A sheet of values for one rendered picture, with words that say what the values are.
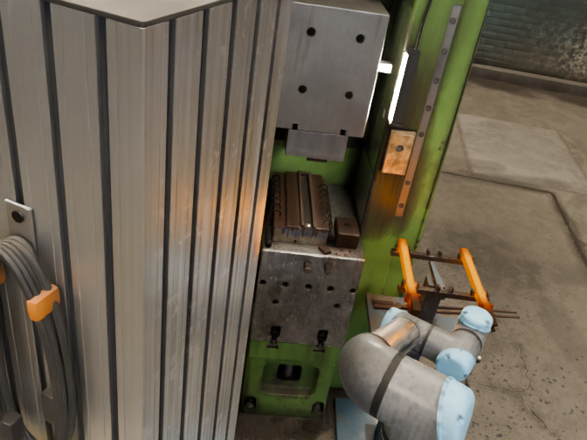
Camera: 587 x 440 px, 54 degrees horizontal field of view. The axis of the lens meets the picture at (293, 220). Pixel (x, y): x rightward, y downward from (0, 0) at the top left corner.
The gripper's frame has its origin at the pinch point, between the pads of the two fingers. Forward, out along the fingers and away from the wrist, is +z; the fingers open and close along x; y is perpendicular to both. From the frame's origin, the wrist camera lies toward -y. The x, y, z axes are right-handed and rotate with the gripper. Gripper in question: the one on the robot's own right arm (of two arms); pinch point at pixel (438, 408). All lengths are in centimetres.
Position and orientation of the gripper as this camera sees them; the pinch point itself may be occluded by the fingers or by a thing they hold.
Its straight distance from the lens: 168.8
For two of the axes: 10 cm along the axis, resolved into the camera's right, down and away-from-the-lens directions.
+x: 9.1, 3.2, -2.7
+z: -1.4, 8.4, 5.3
